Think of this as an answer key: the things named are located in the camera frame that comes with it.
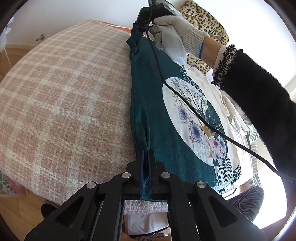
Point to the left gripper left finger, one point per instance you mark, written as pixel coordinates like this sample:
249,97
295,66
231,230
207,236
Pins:
95,211

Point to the leopard print pillow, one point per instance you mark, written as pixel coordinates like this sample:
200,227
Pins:
204,21

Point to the metal door stopper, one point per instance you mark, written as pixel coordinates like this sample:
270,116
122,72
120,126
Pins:
41,38

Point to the grey trousers leg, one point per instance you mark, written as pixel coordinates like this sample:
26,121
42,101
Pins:
249,202

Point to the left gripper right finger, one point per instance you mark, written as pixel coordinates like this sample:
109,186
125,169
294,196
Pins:
196,211

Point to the black shoe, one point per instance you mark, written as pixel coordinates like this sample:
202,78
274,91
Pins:
47,208

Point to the floral paper on floor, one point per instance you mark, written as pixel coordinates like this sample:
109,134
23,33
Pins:
10,188

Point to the white folded clothes below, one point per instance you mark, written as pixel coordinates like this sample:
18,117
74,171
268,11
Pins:
141,224

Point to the pink plaid blanket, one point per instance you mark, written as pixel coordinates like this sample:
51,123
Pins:
65,111

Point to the black fuzzy sleeve forearm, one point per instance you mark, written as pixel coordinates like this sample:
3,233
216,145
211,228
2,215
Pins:
261,97

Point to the white gloved right hand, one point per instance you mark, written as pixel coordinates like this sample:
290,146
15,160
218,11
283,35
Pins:
178,38

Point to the teal printed t-shirt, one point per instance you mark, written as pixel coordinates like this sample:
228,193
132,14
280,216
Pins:
187,121

